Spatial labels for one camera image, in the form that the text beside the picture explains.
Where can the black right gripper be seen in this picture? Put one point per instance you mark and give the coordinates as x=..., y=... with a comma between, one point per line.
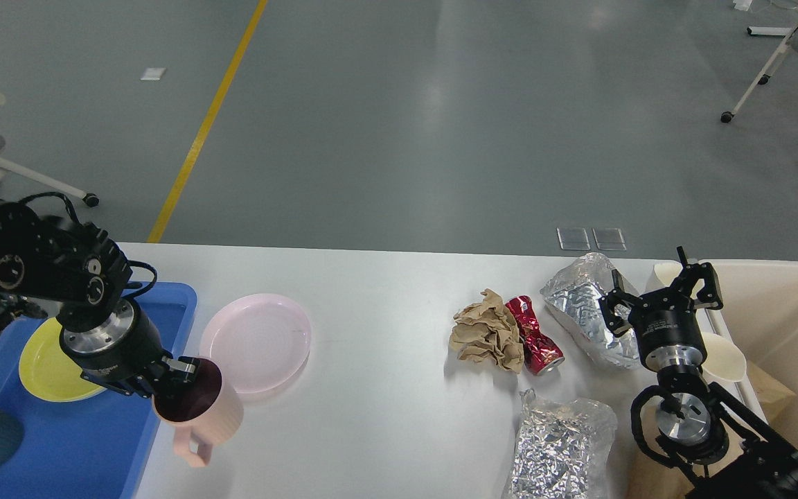
x=665, y=325

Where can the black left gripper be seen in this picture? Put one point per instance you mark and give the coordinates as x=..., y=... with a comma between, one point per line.
x=125, y=354

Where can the pink ribbed mug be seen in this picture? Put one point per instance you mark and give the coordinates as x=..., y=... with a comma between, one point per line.
x=204, y=415

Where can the pink plate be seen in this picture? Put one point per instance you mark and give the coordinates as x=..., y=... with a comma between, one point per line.
x=259, y=341

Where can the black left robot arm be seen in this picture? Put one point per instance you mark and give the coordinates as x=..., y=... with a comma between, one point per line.
x=74, y=264

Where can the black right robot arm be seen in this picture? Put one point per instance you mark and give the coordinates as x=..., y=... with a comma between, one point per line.
x=684, y=422

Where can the cream paper cup upper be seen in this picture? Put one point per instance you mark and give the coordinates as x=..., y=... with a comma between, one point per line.
x=662, y=276

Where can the cream paper cup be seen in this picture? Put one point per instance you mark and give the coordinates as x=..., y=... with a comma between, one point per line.
x=724, y=361
x=662, y=276

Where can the cream paper cup lower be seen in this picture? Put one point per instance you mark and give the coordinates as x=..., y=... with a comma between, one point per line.
x=724, y=361

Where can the silver foil bag upper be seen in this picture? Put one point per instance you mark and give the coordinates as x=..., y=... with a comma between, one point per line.
x=572, y=297

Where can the silver foil bag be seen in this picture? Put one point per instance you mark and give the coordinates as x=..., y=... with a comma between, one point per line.
x=572, y=297
x=561, y=449

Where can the floor socket plate right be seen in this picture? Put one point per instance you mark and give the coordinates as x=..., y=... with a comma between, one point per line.
x=609, y=239

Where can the floor socket plate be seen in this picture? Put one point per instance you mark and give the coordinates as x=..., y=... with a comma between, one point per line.
x=609, y=239
x=573, y=239

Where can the blue plastic tray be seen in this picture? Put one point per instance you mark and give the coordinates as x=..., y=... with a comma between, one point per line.
x=93, y=448

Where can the yellow plate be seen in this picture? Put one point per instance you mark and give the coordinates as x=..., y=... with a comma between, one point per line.
x=47, y=373

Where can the floor socket plate left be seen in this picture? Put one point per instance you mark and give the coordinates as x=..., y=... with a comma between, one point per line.
x=573, y=239

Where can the beige waste bin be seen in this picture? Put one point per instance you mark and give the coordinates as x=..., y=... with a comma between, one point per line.
x=760, y=315

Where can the crushed red can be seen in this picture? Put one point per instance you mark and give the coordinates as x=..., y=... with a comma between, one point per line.
x=541, y=353

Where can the silver foil bag lower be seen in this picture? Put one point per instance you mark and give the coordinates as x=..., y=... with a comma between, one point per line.
x=561, y=449

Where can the crumpled brown paper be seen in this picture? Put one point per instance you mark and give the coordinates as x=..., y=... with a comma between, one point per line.
x=487, y=330

